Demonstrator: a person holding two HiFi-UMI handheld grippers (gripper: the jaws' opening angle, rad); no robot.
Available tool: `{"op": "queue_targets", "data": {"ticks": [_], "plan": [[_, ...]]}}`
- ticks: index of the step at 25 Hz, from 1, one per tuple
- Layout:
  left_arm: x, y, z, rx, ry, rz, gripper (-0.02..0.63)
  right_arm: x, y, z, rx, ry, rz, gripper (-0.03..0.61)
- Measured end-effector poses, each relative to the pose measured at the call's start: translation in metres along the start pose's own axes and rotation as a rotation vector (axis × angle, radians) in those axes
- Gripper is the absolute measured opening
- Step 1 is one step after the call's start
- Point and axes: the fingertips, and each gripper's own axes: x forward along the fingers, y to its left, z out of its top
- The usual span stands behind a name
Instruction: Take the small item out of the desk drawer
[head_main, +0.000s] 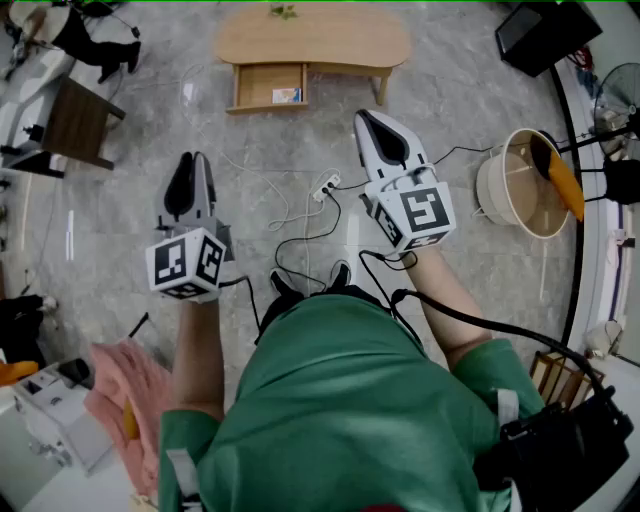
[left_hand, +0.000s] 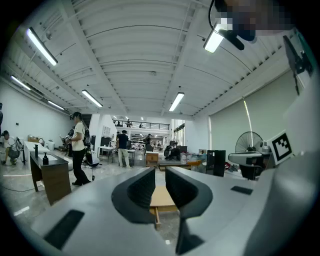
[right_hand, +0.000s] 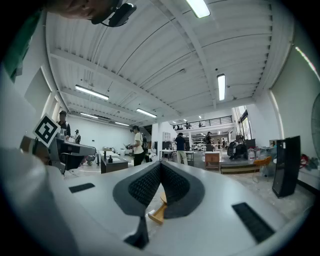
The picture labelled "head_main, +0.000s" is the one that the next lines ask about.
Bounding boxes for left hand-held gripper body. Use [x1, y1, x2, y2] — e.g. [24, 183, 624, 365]
[145, 200, 235, 304]

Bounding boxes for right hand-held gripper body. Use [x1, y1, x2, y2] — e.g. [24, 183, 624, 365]
[359, 163, 457, 259]

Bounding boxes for wooden drawer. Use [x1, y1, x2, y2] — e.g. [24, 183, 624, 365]
[225, 62, 310, 115]

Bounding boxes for person's left forearm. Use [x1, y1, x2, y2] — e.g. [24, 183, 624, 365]
[171, 297, 225, 422]

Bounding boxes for person's right forearm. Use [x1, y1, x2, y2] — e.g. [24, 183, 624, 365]
[399, 247, 494, 371]

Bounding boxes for white power strip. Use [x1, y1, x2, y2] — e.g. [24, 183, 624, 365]
[312, 169, 342, 203]

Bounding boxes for beige round basket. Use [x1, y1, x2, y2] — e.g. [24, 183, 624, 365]
[474, 128, 576, 239]

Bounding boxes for person's black trousers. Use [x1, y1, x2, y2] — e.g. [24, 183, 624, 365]
[254, 284, 396, 346]

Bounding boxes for dark wooden side table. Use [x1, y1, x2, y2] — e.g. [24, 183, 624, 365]
[42, 74, 127, 171]

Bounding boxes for oval wooden coffee table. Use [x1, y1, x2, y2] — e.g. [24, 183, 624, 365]
[214, 3, 412, 106]

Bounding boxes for pink cloth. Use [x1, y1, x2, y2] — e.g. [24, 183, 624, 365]
[83, 339, 174, 496]

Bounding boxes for orange cloth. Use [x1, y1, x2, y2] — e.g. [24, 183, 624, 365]
[547, 149, 585, 224]
[0, 360, 39, 386]

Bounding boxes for black jacket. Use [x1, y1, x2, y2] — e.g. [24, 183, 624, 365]
[0, 294, 59, 366]

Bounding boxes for black box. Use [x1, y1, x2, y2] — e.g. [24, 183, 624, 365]
[494, 0, 604, 79]

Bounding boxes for wooden rack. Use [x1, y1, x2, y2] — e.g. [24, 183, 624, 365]
[529, 349, 606, 411]

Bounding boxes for black standing fan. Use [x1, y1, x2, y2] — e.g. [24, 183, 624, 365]
[554, 62, 640, 206]

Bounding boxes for person's green shirt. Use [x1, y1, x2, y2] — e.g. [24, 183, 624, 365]
[157, 293, 546, 512]

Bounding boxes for black waist pack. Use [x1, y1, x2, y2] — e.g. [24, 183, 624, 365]
[474, 384, 634, 512]

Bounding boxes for white floor cable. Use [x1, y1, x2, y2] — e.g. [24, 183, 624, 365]
[178, 63, 326, 232]

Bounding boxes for black power cable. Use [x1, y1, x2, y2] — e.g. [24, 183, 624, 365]
[332, 144, 504, 194]

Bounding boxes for thin black left gripper cable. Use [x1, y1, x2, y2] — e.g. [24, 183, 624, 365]
[218, 274, 262, 334]

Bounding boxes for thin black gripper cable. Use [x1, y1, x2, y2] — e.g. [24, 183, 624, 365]
[358, 248, 426, 346]
[218, 274, 262, 334]

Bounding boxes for thin black right gripper cable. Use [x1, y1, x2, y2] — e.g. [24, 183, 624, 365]
[358, 248, 426, 346]

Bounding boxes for looped black floor cable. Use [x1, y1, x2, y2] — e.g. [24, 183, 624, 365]
[273, 187, 344, 294]

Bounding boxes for thick black cable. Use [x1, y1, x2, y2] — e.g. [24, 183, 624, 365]
[389, 288, 607, 396]

